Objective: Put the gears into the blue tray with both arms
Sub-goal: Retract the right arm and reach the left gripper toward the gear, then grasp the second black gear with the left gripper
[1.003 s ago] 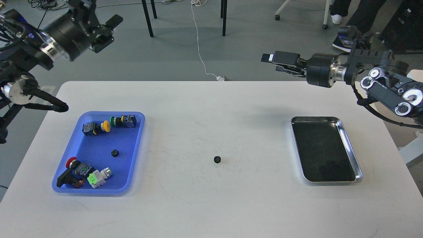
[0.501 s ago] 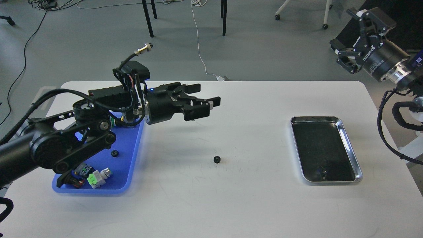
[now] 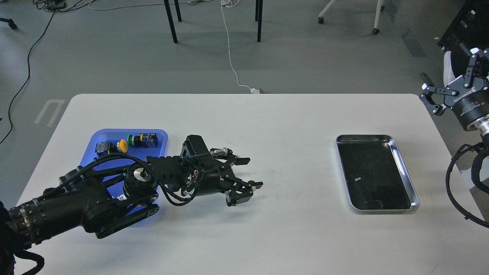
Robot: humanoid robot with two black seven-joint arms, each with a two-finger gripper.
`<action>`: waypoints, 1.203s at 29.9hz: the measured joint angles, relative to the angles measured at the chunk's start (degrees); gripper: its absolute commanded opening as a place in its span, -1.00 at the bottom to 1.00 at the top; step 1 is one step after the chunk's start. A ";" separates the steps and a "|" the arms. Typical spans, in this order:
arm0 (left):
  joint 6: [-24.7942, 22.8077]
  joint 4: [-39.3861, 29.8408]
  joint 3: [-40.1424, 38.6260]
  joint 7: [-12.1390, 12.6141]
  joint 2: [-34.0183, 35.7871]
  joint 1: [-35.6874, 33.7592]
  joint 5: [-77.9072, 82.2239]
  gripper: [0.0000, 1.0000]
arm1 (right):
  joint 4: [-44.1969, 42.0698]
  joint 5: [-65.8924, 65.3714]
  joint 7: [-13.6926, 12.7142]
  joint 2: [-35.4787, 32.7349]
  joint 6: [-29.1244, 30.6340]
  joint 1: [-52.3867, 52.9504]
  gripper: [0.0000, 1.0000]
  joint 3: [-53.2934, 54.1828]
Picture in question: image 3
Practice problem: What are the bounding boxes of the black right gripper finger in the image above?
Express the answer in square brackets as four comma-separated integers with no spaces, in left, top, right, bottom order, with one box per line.
[419,73,460,116]
[458,42,488,90]

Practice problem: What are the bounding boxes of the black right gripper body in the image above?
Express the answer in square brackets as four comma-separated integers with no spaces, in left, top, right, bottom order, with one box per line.
[444,75,489,131]

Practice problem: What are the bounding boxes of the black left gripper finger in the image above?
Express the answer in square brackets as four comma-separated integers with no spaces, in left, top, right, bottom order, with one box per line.
[225,181,264,207]
[222,155,251,168]

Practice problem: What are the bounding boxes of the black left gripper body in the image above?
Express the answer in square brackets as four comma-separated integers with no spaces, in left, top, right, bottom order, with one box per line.
[147,135,233,196]

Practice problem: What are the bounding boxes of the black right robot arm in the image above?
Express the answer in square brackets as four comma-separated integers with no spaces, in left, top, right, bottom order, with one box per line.
[419,42,489,228]

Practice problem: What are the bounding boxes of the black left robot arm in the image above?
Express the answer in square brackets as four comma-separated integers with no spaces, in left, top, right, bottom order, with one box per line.
[1,135,263,275]

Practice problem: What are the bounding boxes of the black equipment case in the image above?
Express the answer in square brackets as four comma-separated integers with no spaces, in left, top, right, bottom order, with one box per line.
[437,0,489,51]

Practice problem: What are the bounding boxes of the blue plastic tray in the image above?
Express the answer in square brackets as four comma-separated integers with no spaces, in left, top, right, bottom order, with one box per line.
[78,129,168,226]

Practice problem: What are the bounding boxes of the silver metal tray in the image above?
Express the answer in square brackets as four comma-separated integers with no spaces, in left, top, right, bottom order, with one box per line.
[336,134,420,214]

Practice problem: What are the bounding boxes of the white chair base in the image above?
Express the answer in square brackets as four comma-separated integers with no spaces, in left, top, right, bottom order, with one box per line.
[317,0,385,35]

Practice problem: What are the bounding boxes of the black table legs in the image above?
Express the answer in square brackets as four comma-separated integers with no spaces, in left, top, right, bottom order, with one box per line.
[164,0,264,44]

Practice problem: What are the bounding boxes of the green push button switch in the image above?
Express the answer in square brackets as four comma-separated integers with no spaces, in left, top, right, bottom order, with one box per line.
[127,133,158,148]

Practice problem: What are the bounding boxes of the white cable on floor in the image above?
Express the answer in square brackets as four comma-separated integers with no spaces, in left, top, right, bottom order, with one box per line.
[89,0,253,92]

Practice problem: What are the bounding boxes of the yellow push button switch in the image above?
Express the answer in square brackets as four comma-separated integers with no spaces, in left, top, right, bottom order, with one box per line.
[94,139,129,157]

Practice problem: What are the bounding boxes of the black cable on floor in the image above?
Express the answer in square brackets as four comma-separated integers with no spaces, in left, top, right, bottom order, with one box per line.
[0,0,84,145]

